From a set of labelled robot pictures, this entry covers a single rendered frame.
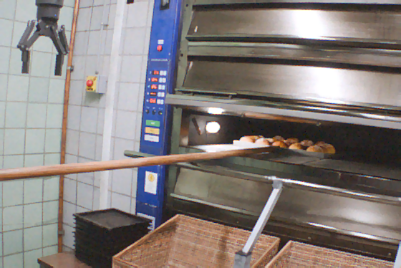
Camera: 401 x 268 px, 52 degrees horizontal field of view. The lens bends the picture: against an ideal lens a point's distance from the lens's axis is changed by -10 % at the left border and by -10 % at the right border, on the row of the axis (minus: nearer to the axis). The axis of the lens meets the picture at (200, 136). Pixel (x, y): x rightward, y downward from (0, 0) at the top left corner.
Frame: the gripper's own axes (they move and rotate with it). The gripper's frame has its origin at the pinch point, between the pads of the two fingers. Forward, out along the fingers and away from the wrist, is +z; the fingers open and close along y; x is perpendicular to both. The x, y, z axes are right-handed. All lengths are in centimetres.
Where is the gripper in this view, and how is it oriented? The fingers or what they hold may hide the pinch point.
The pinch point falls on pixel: (41, 71)
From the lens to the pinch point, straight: 142.0
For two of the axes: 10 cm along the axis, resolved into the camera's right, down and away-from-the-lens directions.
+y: -5.3, 0.4, -8.5
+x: 8.5, 1.2, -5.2
